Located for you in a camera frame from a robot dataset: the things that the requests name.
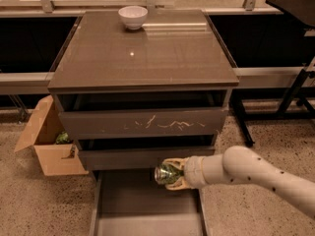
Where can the green item in box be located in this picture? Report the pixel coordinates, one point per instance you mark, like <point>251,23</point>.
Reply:
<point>63,139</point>

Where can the green soda can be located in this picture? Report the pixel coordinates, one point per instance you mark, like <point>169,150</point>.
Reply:
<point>167,174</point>

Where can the metal window railing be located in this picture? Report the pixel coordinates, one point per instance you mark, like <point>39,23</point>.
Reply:
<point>29,83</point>

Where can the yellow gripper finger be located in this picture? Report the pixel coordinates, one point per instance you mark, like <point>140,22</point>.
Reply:
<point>177,163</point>
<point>180,184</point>

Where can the bottom grey open drawer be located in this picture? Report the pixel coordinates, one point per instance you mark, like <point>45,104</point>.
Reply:
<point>130,203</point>

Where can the middle grey drawer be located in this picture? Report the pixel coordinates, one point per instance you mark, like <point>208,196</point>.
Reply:
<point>144,152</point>

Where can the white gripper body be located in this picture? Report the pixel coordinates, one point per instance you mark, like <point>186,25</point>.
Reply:
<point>194,172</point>

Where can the top grey drawer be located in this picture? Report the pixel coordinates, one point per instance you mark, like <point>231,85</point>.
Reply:
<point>116,115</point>

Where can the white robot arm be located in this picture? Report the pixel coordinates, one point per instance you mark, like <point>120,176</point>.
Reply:
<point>237,165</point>

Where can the white ceramic bowl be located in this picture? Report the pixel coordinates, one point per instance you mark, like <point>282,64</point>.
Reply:
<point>133,17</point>

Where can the grey drawer cabinet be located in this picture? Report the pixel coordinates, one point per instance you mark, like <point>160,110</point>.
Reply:
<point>172,51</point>

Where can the open cardboard box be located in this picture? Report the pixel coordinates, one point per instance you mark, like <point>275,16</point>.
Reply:
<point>41,133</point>

